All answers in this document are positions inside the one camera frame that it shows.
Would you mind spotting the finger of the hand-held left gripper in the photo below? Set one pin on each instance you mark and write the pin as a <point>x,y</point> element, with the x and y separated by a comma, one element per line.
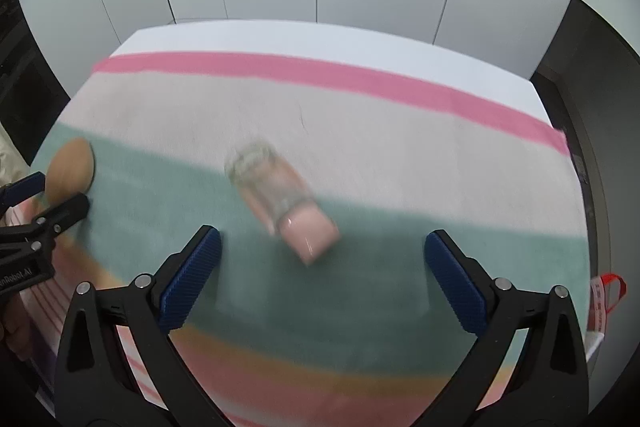
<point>22,189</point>
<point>50,222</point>

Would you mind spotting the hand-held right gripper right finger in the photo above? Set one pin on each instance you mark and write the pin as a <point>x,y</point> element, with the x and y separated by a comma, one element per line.
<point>457,279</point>

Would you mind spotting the person's left hand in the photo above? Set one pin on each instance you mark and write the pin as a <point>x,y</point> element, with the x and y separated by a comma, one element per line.
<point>15,324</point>

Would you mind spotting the brown bread bun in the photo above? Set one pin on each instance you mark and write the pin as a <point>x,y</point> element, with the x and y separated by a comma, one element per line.
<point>70,167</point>

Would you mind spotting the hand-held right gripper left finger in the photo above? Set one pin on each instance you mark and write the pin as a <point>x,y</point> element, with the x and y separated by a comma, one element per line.
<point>187,279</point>

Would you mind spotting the red and white tag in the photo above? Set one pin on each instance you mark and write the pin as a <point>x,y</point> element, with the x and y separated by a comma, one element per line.
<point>607,302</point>

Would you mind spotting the striped colourful cloth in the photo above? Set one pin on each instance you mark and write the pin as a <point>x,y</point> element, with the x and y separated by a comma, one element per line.
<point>350,132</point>

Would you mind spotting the glass bottle pink cap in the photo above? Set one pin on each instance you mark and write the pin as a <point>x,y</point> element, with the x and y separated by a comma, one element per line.
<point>285,207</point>

